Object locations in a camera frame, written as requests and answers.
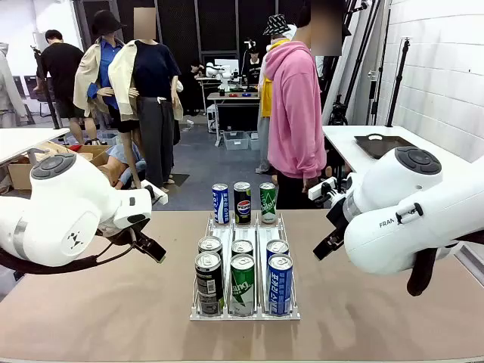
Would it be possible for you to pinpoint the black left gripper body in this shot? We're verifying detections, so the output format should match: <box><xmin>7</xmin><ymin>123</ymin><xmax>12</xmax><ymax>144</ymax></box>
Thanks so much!
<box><xmin>97</xmin><ymin>219</ymin><xmax>153</xmax><ymax>245</ymax></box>

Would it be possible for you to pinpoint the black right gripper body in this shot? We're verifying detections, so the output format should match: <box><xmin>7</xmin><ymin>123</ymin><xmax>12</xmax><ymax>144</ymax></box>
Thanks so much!
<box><xmin>324</xmin><ymin>202</ymin><xmax>348</xmax><ymax>244</ymax></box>

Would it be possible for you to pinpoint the blue Pocari Sweat can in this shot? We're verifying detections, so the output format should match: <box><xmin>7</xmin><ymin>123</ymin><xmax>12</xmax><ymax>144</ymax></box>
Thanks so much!
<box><xmin>267</xmin><ymin>253</ymin><xmax>294</xmax><ymax>317</ymax></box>
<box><xmin>265</xmin><ymin>239</ymin><xmax>290</xmax><ymax>262</ymax></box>
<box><xmin>211</xmin><ymin>183</ymin><xmax>230</xmax><ymax>226</ymax></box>

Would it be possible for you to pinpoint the black Pepsi can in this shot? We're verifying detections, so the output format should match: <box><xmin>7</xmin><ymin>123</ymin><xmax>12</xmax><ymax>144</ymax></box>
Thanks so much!
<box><xmin>194</xmin><ymin>251</ymin><xmax>225</xmax><ymax>317</ymax></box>
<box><xmin>197</xmin><ymin>235</ymin><xmax>224</xmax><ymax>265</ymax></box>
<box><xmin>233</xmin><ymin>181</ymin><xmax>253</xmax><ymax>226</ymax></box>

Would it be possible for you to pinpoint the dark brown serving tray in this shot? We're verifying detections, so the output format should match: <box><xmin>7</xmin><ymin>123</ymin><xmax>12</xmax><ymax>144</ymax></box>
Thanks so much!
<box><xmin>353</xmin><ymin>134</ymin><xmax>419</xmax><ymax>160</ymax></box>

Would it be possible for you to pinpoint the pink-sleeved right forearm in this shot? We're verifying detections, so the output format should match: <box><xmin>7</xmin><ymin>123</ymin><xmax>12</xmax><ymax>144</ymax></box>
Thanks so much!
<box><xmin>300</xmin><ymin>124</ymin><xmax>328</xmax><ymax>179</ymax></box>

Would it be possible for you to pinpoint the person in pink hoodie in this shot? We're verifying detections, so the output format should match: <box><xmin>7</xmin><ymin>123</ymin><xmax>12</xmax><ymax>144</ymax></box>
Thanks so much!
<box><xmin>262</xmin><ymin>0</ymin><xmax>352</xmax><ymax>211</ymax></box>

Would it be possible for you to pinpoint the person in dark clothes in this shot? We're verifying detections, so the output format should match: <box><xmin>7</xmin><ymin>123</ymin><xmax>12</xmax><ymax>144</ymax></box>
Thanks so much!
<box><xmin>187</xmin><ymin>60</ymin><xmax>207</xmax><ymax>114</ymax></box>

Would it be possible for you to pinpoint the seated person in black shirt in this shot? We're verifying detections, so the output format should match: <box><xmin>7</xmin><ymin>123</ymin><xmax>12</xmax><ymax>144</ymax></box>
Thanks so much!
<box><xmin>240</xmin><ymin>45</ymin><xmax>265</xmax><ymax>86</ymax></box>

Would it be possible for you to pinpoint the person in black t-shirt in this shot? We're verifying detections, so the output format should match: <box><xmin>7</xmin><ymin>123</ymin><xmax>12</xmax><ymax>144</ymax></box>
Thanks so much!
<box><xmin>33</xmin><ymin>29</ymin><xmax>99</xmax><ymax>147</ymax></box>

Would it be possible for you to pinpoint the person's right hand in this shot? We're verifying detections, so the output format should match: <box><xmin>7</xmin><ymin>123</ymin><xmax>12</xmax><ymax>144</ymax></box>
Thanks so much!
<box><xmin>302</xmin><ymin>175</ymin><xmax>321</xmax><ymax>194</ymax></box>

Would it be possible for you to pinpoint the lying mannequin in denim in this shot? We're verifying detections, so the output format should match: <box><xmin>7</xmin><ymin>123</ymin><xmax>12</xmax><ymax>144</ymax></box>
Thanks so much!
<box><xmin>100</xmin><ymin>143</ymin><xmax>147</xmax><ymax>190</ymax></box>

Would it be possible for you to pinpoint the green Chilsung cider can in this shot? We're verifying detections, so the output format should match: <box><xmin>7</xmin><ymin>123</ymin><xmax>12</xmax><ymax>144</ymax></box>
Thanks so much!
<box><xmin>230</xmin><ymin>253</ymin><xmax>256</xmax><ymax>317</ymax></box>
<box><xmin>259</xmin><ymin>182</ymin><xmax>278</xmax><ymax>225</ymax></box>
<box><xmin>231</xmin><ymin>239</ymin><xmax>255</xmax><ymax>260</ymax></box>

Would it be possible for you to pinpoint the white table with rounded corner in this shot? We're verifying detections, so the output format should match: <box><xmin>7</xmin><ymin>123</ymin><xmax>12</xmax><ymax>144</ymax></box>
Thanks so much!
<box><xmin>321</xmin><ymin>124</ymin><xmax>484</xmax><ymax>178</ymax></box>

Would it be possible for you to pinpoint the white can dispenser rack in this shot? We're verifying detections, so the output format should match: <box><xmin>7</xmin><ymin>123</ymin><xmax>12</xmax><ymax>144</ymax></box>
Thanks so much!
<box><xmin>189</xmin><ymin>212</ymin><xmax>302</xmax><ymax>321</ymax></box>

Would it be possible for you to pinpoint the brown cardboard box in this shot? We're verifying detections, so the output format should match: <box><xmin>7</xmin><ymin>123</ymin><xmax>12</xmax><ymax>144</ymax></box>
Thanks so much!
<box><xmin>7</xmin><ymin>141</ymin><xmax>113</xmax><ymax>190</ymax></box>

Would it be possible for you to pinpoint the mannequin with navy top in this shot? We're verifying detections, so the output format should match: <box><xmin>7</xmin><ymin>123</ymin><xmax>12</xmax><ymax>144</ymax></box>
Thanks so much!
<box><xmin>107</xmin><ymin>7</ymin><xmax>191</xmax><ymax>194</ymax></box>

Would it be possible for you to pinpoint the clear plastic crate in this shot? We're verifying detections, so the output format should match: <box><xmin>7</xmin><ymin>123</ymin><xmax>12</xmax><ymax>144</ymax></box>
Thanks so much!
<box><xmin>222</xmin><ymin>130</ymin><xmax>251</xmax><ymax>151</ymax></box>

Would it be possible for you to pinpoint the white table with slim leg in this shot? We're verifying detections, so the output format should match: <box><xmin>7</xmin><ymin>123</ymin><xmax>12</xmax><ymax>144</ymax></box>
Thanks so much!
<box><xmin>0</xmin><ymin>127</ymin><xmax>71</xmax><ymax>167</ymax></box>

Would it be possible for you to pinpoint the black upright light stand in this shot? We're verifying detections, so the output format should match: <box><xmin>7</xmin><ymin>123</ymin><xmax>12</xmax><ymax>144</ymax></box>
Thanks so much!
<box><xmin>385</xmin><ymin>37</ymin><xmax>413</xmax><ymax>128</ymax></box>

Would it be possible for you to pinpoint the grey background work table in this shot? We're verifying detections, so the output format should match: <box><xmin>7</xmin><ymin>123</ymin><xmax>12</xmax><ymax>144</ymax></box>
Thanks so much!
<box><xmin>206</xmin><ymin>92</ymin><xmax>262</xmax><ymax>147</ymax></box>

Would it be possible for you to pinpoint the mannequin with blue shirt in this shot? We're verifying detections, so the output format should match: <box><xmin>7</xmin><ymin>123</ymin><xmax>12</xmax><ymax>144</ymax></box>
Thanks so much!
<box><xmin>73</xmin><ymin>10</ymin><xmax>129</xmax><ymax>133</ymax></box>

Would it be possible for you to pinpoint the black leaning pole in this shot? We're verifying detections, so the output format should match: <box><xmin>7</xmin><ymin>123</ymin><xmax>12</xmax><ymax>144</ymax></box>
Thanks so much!
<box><xmin>340</xmin><ymin>0</ymin><xmax>383</xmax><ymax>110</ymax></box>

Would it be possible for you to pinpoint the black office chair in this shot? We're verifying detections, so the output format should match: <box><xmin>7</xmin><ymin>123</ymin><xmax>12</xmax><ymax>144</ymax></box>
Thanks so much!
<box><xmin>23</xmin><ymin>74</ymin><xmax>41</xmax><ymax>101</ymax></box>

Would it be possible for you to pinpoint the small white background robot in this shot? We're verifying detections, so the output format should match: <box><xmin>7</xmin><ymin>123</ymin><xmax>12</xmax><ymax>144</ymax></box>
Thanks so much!
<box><xmin>205</xmin><ymin>62</ymin><xmax>234</xmax><ymax>94</ymax></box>

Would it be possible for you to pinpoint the mannequin in grey hoodie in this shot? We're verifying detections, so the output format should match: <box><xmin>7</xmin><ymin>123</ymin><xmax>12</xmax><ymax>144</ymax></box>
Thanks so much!
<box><xmin>0</xmin><ymin>42</ymin><xmax>27</xmax><ymax>129</ymax></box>

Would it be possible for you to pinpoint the patterned black bucket hat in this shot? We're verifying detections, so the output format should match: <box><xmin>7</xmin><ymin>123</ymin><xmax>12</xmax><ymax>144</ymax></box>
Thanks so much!
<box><xmin>262</xmin><ymin>14</ymin><xmax>292</xmax><ymax>37</ymax></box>

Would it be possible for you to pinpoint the white board on stand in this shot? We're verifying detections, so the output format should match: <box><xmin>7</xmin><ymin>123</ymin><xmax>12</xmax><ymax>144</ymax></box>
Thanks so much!
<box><xmin>32</xmin><ymin>32</ymin><xmax>50</xmax><ymax>52</ymax></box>

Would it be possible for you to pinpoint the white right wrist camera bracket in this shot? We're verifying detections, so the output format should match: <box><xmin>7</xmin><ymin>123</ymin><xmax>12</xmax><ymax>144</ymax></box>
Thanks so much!
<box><xmin>308</xmin><ymin>177</ymin><xmax>337</xmax><ymax>201</ymax></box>

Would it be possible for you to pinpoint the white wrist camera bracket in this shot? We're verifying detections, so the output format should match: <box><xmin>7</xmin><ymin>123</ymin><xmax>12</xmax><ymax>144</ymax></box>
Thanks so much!
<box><xmin>308</xmin><ymin>177</ymin><xmax>337</xmax><ymax>201</ymax></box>
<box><xmin>141</xmin><ymin>180</ymin><xmax>169</xmax><ymax>205</ymax></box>

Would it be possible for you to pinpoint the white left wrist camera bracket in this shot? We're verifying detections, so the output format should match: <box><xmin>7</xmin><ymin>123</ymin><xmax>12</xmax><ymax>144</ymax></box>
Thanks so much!
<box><xmin>141</xmin><ymin>180</ymin><xmax>169</xmax><ymax>205</ymax></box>

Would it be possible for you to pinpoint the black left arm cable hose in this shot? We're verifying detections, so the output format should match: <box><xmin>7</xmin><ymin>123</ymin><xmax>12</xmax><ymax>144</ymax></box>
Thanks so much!
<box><xmin>0</xmin><ymin>226</ymin><xmax>137</xmax><ymax>276</ymax></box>

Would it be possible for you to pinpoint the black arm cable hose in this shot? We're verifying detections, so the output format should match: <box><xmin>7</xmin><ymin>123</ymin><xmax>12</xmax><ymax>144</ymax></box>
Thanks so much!
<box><xmin>406</xmin><ymin>230</ymin><xmax>484</xmax><ymax>298</ymax></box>
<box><xmin>0</xmin><ymin>226</ymin><xmax>137</xmax><ymax>276</ymax></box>

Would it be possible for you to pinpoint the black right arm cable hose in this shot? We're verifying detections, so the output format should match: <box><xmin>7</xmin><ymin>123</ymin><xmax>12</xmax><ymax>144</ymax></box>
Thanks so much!
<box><xmin>406</xmin><ymin>230</ymin><xmax>484</xmax><ymax>298</ymax></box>

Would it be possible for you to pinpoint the black camera on tripod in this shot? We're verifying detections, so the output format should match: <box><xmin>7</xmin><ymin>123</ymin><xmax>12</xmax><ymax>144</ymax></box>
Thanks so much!
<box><xmin>327</xmin><ymin>94</ymin><xmax>349</xmax><ymax>126</ymax></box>

